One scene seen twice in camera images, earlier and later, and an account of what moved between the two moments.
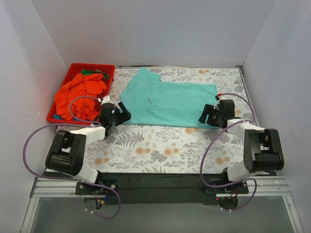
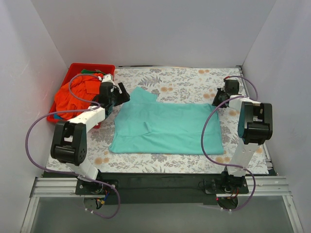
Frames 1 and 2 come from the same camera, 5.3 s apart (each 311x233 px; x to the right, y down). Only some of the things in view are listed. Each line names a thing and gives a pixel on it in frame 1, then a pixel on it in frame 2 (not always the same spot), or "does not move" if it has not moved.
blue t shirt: [57, 117] does not move
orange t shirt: [91, 85] does not move
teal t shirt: [151, 102] -> [144, 126]
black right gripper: [210, 116] -> [219, 98]
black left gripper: [118, 116] -> [117, 94]
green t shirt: [87, 72] does not move
